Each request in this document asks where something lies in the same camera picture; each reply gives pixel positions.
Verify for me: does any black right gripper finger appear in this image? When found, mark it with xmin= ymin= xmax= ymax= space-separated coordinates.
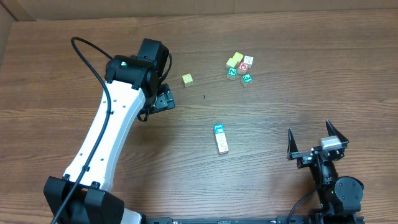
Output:
xmin=287 ymin=128 xmax=299 ymax=161
xmin=326 ymin=119 xmax=349 ymax=148

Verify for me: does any wooden block with E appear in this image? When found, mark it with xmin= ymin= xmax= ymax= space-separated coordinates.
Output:
xmin=213 ymin=124 xmax=224 ymax=134

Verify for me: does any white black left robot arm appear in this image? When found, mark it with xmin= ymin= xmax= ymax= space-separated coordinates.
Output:
xmin=44 ymin=39 xmax=175 ymax=224

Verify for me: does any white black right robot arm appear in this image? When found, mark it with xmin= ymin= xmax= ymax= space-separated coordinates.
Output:
xmin=284 ymin=120 xmax=364 ymax=223

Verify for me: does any yellow top wooden block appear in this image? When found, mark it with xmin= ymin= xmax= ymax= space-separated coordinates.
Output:
xmin=182 ymin=73 xmax=193 ymax=87

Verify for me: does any green Z wooden block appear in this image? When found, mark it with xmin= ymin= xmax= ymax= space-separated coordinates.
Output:
xmin=226 ymin=67 xmax=238 ymax=80

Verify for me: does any pale yellow block front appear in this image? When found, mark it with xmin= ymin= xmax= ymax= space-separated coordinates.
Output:
xmin=226 ymin=58 xmax=238 ymax=69

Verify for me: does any green E wooden block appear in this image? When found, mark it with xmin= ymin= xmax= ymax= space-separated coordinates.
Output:
xmin=241 ymin=73 xmax=253 ymax=87

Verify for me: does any red top wooden block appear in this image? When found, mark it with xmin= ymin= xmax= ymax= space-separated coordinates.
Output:
xmin=238 ymin=62 xmax=249 ymax=75

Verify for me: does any yellow block at back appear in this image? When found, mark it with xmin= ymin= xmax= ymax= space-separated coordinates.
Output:
xmin=233 ymin=52 xmax=244 ymax=63

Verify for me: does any white top wooden block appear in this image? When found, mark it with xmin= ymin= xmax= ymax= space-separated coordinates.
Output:
xmin=243 ymin=55 xmax=254 ymax=68

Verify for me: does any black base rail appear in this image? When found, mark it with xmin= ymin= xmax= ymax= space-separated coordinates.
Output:
xmin=142 ymin=215 xmax=365 ymax=224

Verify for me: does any cardboard back wall panel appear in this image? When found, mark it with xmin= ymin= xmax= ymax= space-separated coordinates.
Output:
xmin=1 ymin=0 xmax=397 ymax=21

